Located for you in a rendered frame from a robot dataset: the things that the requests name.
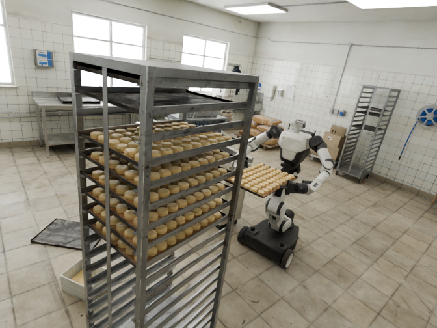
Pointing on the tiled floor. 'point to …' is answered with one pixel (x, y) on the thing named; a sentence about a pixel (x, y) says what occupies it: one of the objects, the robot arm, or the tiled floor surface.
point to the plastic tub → (75, 281)
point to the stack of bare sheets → (62, 235)
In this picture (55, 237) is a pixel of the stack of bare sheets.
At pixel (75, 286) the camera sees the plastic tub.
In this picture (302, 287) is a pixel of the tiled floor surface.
